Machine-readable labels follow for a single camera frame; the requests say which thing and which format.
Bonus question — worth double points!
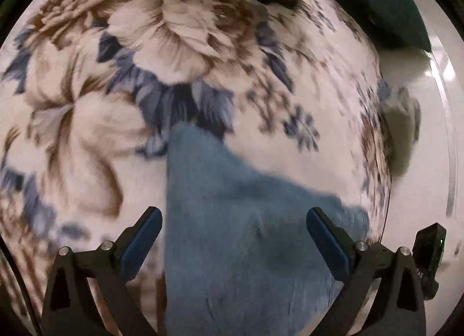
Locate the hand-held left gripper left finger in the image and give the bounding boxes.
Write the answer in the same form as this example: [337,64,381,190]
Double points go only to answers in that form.
[41,206,164,336]

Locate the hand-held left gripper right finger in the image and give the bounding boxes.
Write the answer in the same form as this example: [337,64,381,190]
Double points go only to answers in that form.
[305,207,427,336]

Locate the blue denim pants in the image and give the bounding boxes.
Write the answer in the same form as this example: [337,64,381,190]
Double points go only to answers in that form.
[165,121,370,336]

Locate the white headboard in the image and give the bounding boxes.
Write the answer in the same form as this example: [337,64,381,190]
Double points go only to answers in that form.
[373,0,464,286]

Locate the grey crumpled garment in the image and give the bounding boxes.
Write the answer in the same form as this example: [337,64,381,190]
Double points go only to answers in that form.
[377,49,431,181]

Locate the floral bed blanket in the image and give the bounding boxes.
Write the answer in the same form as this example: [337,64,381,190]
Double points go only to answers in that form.
[0,0,394,336]

